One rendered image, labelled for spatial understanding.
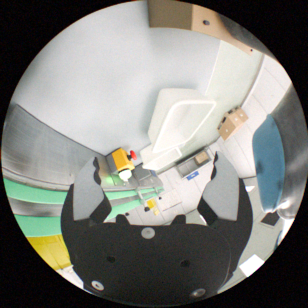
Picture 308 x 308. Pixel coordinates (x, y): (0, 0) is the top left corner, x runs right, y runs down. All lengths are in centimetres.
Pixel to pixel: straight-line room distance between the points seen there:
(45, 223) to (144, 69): 32
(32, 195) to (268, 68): 356
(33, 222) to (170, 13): 32
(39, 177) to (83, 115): 16
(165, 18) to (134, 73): 14
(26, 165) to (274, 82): 353
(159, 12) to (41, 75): 20
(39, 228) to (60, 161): 15
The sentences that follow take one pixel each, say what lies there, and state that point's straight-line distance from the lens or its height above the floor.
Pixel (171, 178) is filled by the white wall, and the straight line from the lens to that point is 592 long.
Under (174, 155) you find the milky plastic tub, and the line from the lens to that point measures 64.
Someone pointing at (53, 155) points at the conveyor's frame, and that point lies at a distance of 24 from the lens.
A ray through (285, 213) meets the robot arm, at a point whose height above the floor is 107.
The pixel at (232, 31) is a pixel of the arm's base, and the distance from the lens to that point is 18.
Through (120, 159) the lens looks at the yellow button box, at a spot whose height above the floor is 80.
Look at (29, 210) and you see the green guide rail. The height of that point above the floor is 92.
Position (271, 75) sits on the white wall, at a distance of 338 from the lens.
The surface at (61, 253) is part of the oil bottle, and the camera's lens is 33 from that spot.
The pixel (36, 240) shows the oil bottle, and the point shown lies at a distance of 31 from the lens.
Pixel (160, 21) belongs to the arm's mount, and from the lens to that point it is 18.
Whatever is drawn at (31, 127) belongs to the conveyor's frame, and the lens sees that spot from 25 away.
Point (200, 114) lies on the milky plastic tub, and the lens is 37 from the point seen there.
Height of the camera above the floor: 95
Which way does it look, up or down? 19 degrees down
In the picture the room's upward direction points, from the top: 152 degrees clockwise
